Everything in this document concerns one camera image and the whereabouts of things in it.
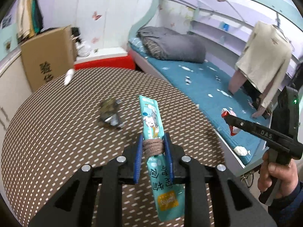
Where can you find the dark snack wrapper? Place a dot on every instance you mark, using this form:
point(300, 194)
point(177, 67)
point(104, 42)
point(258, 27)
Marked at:
point(110, 115)

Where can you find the black clothing bundle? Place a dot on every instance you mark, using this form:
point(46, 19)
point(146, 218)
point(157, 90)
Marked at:
point(75, 32)

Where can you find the beige hanging garment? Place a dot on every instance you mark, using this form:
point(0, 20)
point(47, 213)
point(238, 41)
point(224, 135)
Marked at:
point(23, 14)

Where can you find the cream hanging sweater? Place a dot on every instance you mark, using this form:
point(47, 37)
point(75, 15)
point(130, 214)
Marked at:
point(265, 56)

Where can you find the cardboard box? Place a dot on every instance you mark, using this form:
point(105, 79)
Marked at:
point(45, 54)

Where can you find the red white candy wrapper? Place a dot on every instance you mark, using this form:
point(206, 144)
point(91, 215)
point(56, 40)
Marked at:
point(224, 113)

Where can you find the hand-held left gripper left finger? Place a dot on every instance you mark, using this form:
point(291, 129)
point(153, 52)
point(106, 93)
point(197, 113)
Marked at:
point(138, 157)

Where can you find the blue patterned bedsheet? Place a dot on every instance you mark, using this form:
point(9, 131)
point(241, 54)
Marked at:
point(196, 82)

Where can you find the white cubby shelf cabinet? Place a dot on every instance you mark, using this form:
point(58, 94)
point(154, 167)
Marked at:
point(7, 35)

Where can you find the white bottle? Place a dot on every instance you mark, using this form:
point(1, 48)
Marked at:
point(68, 76)

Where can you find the pink butterfly wall sticker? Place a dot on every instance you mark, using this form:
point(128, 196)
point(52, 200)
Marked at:
point(96, 15)

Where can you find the person's right forearm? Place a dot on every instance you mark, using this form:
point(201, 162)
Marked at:
point(291, 203)

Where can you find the grey quilt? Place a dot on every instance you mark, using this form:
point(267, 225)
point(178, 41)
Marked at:
point(175, 43)

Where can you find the teal pet treat packet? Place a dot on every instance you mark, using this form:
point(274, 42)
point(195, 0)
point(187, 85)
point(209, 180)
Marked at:
point(151, 118)

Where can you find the person's right hand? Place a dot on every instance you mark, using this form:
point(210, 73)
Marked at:
point(266, 177)

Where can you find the pale butterfly wall sticker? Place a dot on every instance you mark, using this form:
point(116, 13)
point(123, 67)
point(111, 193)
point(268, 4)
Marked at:
point(95, 40)

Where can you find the small blue shelf object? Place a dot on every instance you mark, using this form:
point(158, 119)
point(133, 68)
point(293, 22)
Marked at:
point(225, 25)

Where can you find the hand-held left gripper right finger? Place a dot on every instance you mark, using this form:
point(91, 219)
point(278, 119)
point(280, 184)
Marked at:
point(168, 157)

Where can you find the pink hanging garment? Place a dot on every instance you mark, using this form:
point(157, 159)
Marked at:
point(236, 82)

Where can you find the plaid pillow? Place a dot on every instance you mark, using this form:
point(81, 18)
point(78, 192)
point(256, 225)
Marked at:
point(152, 49)

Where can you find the red white storage box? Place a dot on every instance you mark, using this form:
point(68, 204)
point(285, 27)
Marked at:
point(106, 62)

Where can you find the white plastic bag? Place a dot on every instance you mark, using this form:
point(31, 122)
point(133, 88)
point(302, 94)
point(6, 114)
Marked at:
point(83, 48)

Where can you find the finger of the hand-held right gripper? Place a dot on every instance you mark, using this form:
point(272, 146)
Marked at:
point(248, 126)

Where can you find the bed frame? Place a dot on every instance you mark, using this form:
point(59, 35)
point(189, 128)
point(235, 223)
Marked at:
point(213, 144)

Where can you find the green hanging garment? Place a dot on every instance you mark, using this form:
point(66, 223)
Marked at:
point(35, 11)

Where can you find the black hanging garment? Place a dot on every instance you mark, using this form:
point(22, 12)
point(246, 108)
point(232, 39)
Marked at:
point(40, 10)

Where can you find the white wall shelf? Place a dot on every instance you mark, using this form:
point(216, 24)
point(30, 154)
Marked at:
point(236, 35)

